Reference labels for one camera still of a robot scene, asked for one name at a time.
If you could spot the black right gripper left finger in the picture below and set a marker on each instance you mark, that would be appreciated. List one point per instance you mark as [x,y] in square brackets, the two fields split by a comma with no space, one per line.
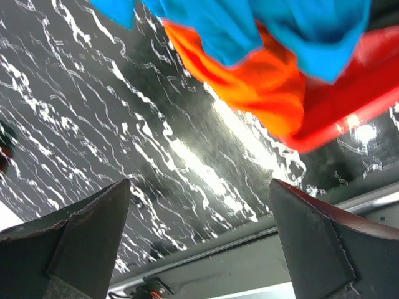
[69,253]

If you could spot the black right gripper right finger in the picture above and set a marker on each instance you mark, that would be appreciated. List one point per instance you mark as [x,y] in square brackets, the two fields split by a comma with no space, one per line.
[332,253]

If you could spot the blue t shirt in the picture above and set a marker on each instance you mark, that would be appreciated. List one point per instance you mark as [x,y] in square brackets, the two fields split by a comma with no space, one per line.
[321,34]

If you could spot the red plastic bin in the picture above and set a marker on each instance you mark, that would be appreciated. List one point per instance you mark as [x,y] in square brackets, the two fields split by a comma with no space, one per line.
[367,88]

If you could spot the orange t shirt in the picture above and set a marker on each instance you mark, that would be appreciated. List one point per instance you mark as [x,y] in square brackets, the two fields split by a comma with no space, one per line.
[266,83]

